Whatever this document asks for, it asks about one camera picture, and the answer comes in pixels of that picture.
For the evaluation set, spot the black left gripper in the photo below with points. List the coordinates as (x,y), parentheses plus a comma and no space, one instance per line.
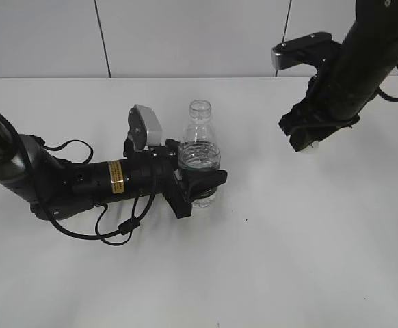
(200,186)

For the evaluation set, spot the clear cestbon water bottle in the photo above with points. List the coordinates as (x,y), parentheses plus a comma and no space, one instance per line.
(198,150)

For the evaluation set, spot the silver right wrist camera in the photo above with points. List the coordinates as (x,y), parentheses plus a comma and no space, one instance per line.
(287,54)

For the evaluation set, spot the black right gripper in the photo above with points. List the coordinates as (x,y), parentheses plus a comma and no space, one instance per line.
(307,114)

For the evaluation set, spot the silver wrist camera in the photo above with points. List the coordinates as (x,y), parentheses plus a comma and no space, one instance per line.
(144,127)
(287,54)

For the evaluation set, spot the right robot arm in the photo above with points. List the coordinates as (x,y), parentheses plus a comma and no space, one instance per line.
(349,74)

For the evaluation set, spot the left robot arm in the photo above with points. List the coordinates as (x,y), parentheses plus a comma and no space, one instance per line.
(149,166)

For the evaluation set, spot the white green bottle cap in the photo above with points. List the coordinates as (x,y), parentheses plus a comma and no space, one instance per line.
(311,149)

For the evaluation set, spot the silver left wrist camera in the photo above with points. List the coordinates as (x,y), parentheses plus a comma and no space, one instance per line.
(144,127)

